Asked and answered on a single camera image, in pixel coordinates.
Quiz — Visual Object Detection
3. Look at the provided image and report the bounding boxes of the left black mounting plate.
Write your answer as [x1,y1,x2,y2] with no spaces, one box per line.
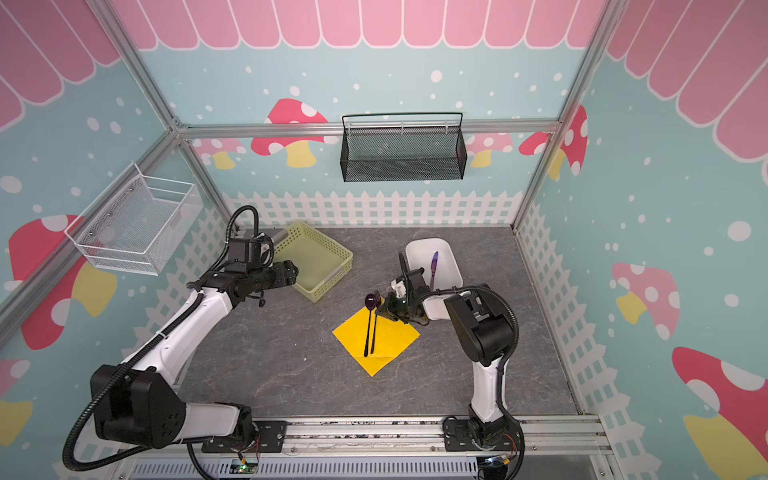
[202,420,288,454]

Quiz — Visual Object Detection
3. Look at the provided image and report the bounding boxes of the yellow paper napkin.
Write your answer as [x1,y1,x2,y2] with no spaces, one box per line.
[333,307,420,377]

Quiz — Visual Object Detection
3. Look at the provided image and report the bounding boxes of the white wire mesh basket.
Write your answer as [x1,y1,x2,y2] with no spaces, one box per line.
[65,164,203,276]

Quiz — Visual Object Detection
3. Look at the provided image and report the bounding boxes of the black wire mesh basket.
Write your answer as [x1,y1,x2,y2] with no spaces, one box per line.
[340,112,468,182]

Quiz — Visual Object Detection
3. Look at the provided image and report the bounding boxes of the right black corrugated cable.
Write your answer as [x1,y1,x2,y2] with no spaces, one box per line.
[398,250,527,469]

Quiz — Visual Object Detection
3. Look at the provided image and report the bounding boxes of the green circuit board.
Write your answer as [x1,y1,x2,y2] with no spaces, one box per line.
[230,458,259,476]

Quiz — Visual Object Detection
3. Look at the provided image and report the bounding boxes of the dark purple spoon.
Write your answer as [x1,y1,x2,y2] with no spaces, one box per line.
[363,292,380,357]

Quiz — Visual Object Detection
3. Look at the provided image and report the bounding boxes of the white plastic bin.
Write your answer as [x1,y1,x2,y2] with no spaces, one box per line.
[405,238,463,321]

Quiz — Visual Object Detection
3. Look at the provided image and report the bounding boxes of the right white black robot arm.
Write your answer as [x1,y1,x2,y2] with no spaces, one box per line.
[374,280,525,454]

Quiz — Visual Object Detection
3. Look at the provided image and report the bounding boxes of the black mounting plate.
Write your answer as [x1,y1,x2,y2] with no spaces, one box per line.
[441,416,525,452]
[202,420,288,454]

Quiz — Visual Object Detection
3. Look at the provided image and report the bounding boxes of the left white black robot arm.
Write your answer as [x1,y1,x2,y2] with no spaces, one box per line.
[91,261,299,450]

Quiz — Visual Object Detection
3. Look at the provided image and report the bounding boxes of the green plastic basket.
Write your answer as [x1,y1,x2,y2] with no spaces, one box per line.
[274,221,354,303]

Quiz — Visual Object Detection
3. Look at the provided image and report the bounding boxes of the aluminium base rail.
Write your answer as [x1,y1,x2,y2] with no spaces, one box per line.
[107,415,624,479]

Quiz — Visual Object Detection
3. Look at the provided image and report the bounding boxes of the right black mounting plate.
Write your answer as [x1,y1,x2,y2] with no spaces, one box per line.
[441,416,525,452]

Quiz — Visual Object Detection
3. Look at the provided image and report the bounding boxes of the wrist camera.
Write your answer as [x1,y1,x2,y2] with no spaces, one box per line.
[225,235,274,273]
[390,276,411,299]

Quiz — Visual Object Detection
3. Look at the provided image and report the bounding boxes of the dark purple fork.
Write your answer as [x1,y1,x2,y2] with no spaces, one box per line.
[368,290,382,355]

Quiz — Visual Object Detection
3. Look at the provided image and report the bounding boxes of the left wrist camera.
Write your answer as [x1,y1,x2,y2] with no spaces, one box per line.
[225,235,274,273]

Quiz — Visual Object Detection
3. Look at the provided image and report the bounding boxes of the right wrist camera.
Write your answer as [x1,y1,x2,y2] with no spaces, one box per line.
[390,276,411,299]

